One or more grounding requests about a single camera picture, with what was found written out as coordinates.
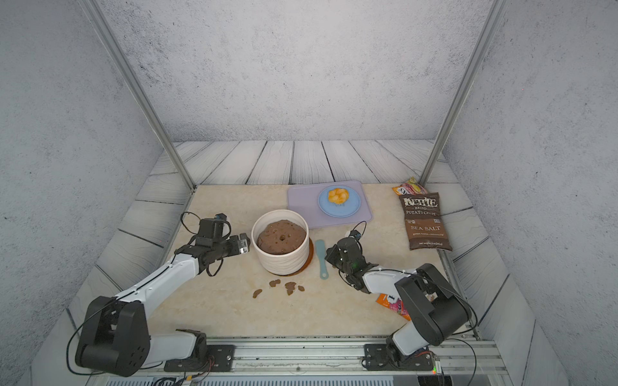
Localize aluminium frame post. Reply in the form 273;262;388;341
79;0;196;193
420;0;509;185

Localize white ceramic pot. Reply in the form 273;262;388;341
251;209;312;276

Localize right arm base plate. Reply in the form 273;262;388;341
361;344;435;372

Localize mud crumbs near pot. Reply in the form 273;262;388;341
269;279;305;295

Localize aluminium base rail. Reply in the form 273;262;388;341
86;336;513;386

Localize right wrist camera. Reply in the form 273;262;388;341
346;229;362;241

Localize orange pink candy bag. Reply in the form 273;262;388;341
376;294;411;321

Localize knotted bread roll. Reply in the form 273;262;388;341
328;188;350;205

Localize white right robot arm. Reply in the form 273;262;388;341
325;236;476;362

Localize lilac silicone mat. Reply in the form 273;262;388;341
287;180;373;229

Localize orange snack packet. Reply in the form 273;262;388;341
393;177;428;196

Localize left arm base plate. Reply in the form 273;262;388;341
164;344;236;373

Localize brown Kettle chips bag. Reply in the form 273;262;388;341
399;193;453;251

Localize brown soil in pot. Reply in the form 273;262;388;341
257;220;307;255

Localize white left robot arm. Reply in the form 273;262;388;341
67;213;251;377

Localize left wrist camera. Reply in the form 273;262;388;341
196;213;231;241

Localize blue plate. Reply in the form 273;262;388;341
317;186;361;218

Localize terracotta saucer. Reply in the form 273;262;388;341
285;238;315;277

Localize aluminium frame post left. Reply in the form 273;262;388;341
79;0;196;193

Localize aluminium frame post right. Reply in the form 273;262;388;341
420;0;509;185

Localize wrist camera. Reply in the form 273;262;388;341
196;213;231;241
346;229;362;241

